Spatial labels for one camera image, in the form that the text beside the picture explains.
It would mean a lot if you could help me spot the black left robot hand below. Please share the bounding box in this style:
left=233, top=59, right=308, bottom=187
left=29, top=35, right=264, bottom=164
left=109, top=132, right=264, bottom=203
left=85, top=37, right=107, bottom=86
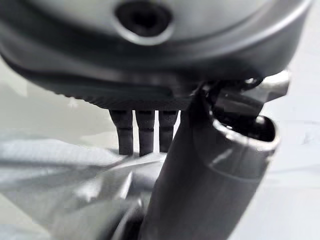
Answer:
left=0, top=0, right=314, bottom=240

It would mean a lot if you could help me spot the silver robot leg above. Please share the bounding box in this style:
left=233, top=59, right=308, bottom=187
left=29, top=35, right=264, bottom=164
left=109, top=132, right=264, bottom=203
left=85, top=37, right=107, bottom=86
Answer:
left=0, top=133, right=167, bottom=240

